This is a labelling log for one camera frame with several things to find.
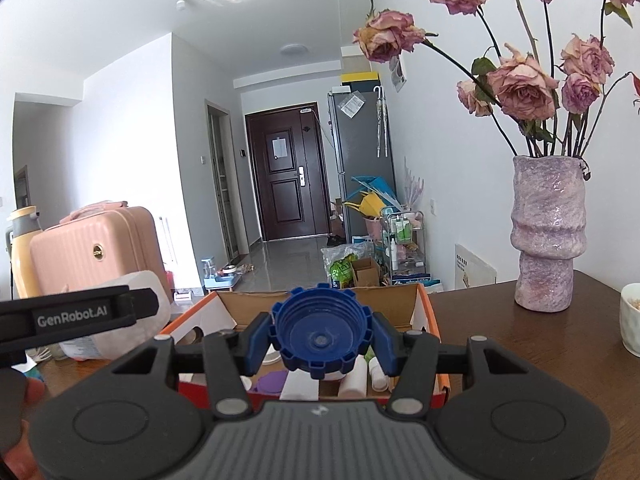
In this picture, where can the green plastic bag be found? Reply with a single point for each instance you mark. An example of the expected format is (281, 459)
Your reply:
(342, 272)

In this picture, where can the yellow thermos bottle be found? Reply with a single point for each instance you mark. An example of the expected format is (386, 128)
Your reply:
(22, 255)

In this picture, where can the purple textured vase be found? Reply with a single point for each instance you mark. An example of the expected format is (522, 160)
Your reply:
(547, 235)

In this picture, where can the white plastic jug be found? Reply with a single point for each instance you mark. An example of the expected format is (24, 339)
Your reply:
(150, 280)

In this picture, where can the white wall outlet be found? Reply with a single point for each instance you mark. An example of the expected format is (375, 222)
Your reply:
(433, 206)

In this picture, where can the white plastic bottle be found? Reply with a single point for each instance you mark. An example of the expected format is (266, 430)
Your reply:
(379, 375)
(352, 377)

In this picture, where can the round ceiling lamp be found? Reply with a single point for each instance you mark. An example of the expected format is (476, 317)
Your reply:
(295, 49)

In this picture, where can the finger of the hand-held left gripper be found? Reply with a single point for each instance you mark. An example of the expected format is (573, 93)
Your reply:
(145, 305)

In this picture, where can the blue notched plastic lid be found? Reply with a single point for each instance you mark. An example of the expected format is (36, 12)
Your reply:
(320, 330)

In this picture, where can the purple clothes hangers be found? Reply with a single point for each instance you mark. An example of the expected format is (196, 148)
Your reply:
(414, 185)

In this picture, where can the white ribbed plastic lid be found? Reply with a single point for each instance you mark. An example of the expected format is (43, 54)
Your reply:
(272, 355)

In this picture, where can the pink bucket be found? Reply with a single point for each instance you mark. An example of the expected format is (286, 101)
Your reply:
(373, 227)

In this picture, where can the yellow and blue dustpan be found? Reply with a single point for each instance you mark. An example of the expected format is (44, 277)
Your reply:
(372, 197)

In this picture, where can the person's left hand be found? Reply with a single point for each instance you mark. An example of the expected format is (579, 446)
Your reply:
(35, 392)

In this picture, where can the pink hard-shell suitcase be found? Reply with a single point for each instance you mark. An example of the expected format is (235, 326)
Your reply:
(100, 245)

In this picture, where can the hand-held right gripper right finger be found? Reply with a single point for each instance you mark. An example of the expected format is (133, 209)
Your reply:
(382, 347)

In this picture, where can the bunch of dried roses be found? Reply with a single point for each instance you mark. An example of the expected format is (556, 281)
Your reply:
(525, 85)

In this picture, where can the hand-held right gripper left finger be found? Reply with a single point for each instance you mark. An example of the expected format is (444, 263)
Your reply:
(260, 342)

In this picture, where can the blue and white packages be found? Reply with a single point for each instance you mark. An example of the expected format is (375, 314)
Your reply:
(415, 282)

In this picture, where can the orange-sided cardboard box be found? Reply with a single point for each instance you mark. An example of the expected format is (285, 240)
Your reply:
(240, 310)

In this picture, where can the dark brown entrance door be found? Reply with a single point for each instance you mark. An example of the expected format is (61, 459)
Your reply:
(287, 175)

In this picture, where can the grey refrigerator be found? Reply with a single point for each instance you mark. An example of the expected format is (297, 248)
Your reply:
(360, 170)

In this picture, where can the purple gear-shaped lid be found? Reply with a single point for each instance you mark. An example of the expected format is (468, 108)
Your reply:
(270, 382)

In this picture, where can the yellow box on refrigerator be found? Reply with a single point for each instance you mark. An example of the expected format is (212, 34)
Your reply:
(360, 79)

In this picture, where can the white flat board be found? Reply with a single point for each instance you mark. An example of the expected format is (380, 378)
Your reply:
(475, 267)

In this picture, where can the folded white umbrella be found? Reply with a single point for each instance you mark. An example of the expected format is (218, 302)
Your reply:
(381, 120)

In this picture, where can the metal storage cart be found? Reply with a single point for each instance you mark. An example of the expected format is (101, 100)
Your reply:
(402, 245)

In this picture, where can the white ceramic bowl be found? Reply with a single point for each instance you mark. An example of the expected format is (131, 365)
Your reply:
(631, 320)

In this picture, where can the ceiling smoke detector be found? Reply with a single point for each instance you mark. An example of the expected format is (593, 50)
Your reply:
(181, 0)

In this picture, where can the small open cardboard box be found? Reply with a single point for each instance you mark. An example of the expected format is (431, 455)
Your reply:
(366, 272)

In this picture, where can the white wall electrical panel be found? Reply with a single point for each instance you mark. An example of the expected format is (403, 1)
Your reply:
(398, 75)

